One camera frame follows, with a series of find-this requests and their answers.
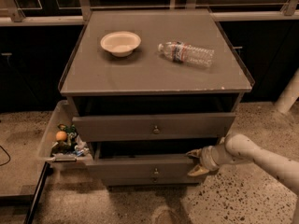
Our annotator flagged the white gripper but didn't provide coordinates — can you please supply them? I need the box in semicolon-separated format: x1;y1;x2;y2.
186;146;220;176

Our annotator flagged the grey drawer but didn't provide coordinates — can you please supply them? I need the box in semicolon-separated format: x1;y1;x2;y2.
102;176;206;186
72;113;235;142
87;149;195;180

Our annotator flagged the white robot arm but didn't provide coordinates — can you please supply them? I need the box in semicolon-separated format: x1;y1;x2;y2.
186;133;299;224

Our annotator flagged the grey top drawer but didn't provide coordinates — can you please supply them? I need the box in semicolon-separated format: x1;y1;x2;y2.
72;113;235;142

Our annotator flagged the grey bottom drawer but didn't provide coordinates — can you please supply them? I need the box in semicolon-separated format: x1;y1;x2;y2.
102;176;206;186

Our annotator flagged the grey drawer cabinet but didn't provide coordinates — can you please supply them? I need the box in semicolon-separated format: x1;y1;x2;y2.
57;8;255;188

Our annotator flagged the clear plastic water bottle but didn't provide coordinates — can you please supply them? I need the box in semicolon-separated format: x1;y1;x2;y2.
158;41;214;68

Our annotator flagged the crumpled white blue wrapper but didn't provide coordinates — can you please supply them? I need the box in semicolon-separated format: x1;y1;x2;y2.
74;136;90;157

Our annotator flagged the green snack bag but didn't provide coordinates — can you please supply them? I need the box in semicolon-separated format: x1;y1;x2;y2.
51;124;78;155

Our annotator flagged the orange ball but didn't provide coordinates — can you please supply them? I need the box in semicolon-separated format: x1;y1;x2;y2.
56;131;67;141

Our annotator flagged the clear plastic storage bin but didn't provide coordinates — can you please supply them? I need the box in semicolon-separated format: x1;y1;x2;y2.
37;100;93;169

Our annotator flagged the white paper bowl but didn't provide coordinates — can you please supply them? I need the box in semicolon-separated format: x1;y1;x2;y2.
100;31;141;57

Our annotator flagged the white metal railing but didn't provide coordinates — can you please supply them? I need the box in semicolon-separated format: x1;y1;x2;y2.
1;0;299;26

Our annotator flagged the white post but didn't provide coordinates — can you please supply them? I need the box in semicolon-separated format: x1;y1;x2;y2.
275;76;299;114

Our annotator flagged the black floor cable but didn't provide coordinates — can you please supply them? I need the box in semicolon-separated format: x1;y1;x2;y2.
0;145;11;167

